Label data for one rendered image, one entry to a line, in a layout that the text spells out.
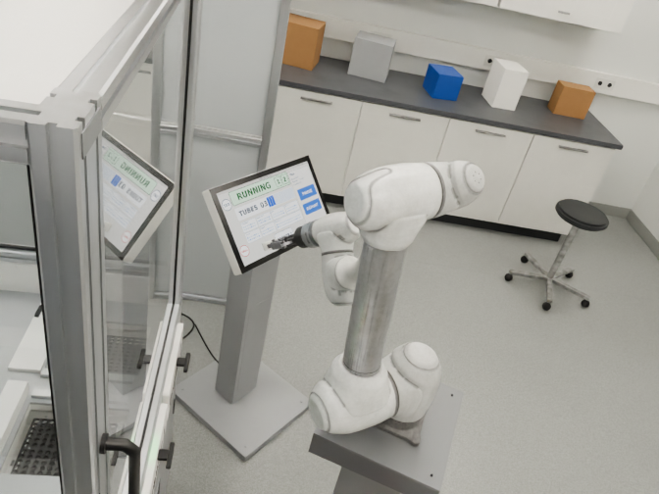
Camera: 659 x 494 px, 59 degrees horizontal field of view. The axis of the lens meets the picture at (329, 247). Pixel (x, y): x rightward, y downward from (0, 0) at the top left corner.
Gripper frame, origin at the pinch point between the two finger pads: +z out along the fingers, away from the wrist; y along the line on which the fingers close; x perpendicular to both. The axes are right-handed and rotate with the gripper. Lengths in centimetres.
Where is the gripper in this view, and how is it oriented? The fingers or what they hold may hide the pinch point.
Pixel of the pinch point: (270, 245)
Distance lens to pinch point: 209.2
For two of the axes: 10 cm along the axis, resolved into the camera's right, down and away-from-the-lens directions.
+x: 3.4, 9.3, 1.4
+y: -6.2, 3.4, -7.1
